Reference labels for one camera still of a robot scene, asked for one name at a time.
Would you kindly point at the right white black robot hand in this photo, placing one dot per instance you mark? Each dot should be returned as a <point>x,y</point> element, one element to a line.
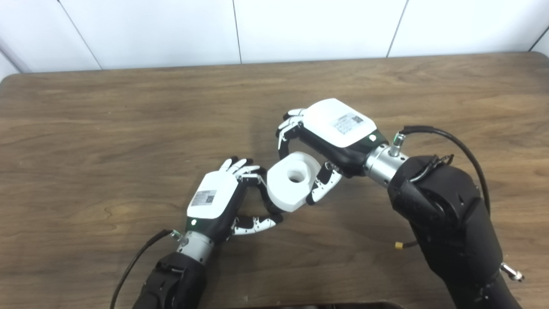
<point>339,122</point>

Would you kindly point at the round white piece with holes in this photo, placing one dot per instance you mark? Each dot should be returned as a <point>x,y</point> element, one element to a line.
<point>285,193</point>

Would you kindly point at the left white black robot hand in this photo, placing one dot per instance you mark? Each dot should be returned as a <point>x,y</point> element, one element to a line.
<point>212,197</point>

